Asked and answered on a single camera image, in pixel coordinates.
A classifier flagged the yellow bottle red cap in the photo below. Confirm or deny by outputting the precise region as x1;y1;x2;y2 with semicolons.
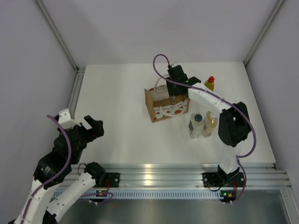
204;76;215;91

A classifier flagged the watermelon print canvas bag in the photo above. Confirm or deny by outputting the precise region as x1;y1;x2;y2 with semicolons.
144;78;190;123

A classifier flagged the square bottle dark cap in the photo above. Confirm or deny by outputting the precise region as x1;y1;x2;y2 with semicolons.
188;113;204;139

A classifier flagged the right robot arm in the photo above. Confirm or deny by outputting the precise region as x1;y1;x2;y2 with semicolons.
165;65;253;186

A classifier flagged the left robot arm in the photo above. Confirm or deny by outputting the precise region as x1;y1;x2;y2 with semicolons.
11;115;106;224

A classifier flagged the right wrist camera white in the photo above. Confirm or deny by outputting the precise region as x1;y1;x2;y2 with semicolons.
167;63;180;69

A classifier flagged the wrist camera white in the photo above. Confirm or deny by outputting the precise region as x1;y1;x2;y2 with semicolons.
167;63;180;69
58;109;80;129

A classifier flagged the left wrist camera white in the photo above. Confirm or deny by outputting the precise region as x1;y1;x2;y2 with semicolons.
58;109;80;129

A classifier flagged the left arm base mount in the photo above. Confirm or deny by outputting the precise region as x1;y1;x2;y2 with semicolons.
95;173;121;189

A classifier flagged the perforated cable duct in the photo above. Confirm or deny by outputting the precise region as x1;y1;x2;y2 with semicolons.
80;189;234;199

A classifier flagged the left aluminium frame post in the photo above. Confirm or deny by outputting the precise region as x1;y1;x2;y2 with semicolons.
33;0;85;72

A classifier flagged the aluminium frame post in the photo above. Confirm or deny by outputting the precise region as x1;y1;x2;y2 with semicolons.
243;0;287;68
33;0;85;72

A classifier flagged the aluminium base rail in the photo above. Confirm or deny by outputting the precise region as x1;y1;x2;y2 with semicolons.
36;162;292;189

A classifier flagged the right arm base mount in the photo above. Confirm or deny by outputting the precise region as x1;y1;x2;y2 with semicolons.
202;172;245;189

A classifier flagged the right aluminium frame post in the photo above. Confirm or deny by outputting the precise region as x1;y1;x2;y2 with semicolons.
243;0;287;68

